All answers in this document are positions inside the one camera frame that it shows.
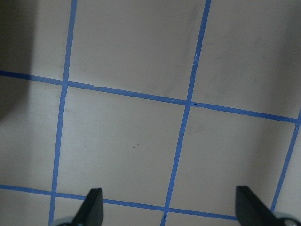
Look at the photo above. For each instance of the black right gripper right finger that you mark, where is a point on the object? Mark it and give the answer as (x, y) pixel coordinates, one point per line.
(251, 211)

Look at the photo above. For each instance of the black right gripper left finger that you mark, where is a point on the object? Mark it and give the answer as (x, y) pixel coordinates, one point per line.
(91, 212)

